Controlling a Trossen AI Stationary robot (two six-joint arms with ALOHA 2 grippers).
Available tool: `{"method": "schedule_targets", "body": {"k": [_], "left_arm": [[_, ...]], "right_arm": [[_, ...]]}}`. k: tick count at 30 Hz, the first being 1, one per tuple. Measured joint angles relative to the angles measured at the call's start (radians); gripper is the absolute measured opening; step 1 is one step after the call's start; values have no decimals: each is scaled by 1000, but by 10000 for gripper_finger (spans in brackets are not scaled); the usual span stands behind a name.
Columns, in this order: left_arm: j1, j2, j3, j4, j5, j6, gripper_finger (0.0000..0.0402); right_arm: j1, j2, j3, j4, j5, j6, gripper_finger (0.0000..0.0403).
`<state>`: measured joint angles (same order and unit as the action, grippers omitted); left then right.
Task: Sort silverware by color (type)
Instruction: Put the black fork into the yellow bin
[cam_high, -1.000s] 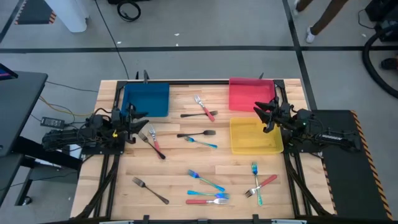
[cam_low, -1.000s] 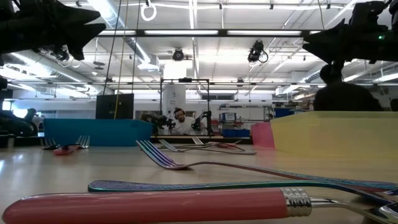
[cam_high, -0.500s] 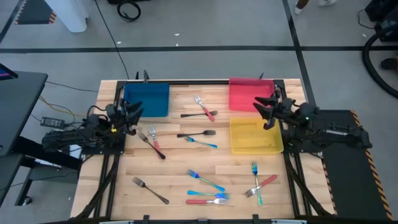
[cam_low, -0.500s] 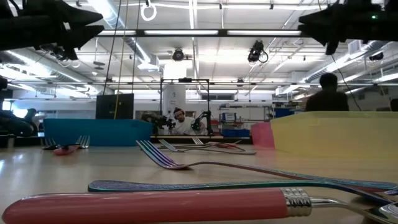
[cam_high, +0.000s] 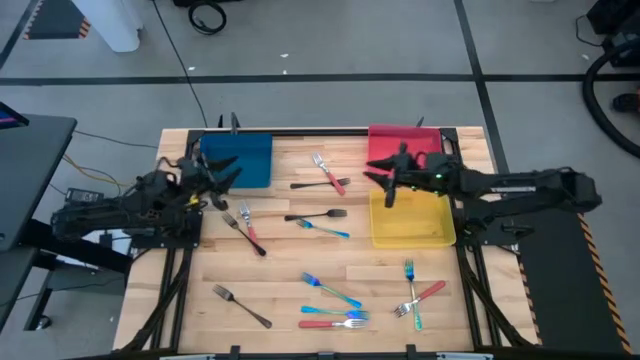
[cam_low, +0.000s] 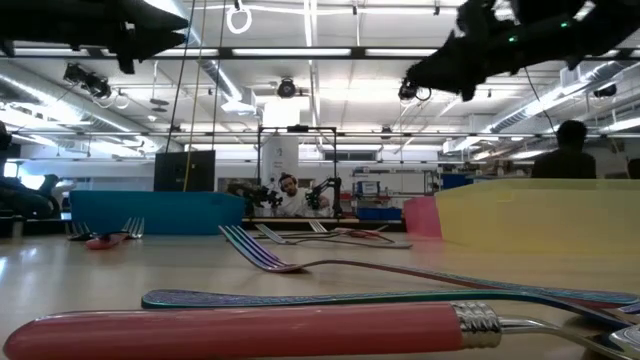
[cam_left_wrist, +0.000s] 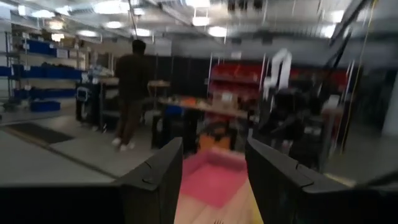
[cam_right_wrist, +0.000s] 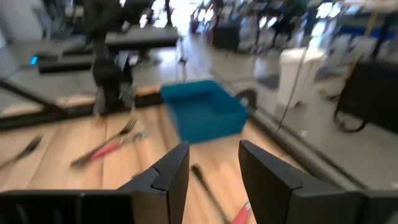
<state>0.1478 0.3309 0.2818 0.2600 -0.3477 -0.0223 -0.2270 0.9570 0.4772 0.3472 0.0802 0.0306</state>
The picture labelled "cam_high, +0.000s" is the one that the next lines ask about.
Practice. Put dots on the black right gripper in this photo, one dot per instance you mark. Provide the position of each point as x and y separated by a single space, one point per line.
412 180

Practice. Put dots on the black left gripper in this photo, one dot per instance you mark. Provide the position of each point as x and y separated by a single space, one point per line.
200 185

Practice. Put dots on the iridescent blue fork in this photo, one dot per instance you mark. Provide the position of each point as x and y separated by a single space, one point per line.
311 280
357 314
325 230
409 272

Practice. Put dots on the black fork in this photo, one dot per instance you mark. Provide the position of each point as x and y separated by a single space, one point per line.
261 251
222 291
310 216

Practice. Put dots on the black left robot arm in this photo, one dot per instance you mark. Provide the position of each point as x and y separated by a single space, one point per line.
115 210

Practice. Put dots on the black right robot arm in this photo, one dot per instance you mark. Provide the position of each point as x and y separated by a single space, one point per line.
525 187

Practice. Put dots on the blue plastic bin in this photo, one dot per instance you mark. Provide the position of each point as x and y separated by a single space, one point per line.
250 155

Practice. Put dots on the red plastic bin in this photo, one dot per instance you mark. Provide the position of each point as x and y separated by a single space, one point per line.
390 140

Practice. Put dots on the yellow plastic bin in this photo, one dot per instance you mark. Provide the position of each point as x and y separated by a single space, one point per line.
415 225

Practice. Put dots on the white flat box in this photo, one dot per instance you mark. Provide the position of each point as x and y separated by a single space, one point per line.
120 237

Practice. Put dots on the black power adapter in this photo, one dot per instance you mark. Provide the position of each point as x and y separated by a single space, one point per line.
82 196

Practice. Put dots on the black desk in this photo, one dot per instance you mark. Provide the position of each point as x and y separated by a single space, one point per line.
30 170

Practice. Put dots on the black hazard striped floor mat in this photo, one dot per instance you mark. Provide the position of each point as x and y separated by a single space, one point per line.
560 280
55 20

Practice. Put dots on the monitor with lit screen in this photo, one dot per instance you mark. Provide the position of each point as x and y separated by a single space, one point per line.
7 119

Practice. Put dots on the small black orange device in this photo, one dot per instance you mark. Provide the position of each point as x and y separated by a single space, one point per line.
625 102

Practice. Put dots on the black equipment case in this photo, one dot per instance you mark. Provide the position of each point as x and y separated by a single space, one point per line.
620 20

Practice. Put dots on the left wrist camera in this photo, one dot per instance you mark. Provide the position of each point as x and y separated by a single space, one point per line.
190 166

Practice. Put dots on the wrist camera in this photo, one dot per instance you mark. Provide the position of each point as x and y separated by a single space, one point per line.
190 166
436 162

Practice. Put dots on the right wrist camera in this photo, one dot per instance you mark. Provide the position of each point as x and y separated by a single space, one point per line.
436 162

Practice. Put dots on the black metal table frame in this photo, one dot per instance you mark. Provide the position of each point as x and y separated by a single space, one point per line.
320 132

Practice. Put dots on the white post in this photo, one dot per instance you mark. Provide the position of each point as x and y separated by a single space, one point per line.
110 25

